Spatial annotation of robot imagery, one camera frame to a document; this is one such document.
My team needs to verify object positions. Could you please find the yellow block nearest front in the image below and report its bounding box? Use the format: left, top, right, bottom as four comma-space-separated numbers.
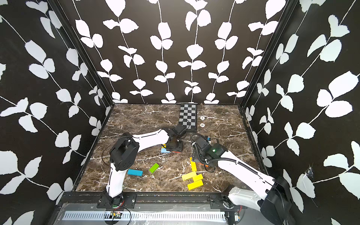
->
187, 180, 203, 190

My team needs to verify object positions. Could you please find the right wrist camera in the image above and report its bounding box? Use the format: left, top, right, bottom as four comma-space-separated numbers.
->
195, 136, 210, 150

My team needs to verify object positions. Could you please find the small yellow block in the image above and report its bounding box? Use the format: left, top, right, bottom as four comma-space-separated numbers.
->
192, 174, 203, 182

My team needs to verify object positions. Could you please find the teal long block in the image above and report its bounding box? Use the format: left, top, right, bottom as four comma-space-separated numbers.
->
127, 169, 143, 177

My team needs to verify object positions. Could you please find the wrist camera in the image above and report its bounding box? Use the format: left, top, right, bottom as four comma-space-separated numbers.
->
173, 124, 186, 138
195, 136, 210, 150

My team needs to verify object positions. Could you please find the light blue short block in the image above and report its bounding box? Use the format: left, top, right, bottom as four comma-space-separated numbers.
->
161, 148, 170, 153

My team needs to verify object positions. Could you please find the white slotted cable duct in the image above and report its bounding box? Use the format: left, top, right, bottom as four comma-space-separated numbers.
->
61, 211, 227, 222

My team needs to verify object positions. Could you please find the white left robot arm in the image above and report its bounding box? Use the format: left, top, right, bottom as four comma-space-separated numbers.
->
106, 125, 186, 199

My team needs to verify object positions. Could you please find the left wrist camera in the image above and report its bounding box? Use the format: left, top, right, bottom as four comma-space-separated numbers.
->
173, 124, 186, 138

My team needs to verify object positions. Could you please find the black grey checkerboard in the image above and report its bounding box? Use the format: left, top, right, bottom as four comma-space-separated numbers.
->
179, 104, 197, 133

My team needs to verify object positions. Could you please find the yellow upright block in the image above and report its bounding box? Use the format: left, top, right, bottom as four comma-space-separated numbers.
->
190, 157, 197, 172

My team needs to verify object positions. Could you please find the yellow block left of cluster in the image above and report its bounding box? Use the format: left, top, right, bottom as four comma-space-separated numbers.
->
181, 171, 197, 181

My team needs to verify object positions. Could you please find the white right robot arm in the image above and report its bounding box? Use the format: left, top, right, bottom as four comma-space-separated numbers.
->
192, 138, 296, 225

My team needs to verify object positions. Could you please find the green block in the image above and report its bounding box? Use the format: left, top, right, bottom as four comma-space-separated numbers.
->
149, 163, 159, 173

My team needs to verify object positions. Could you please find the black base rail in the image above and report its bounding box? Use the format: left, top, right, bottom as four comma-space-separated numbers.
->
97, 192, 242, 217

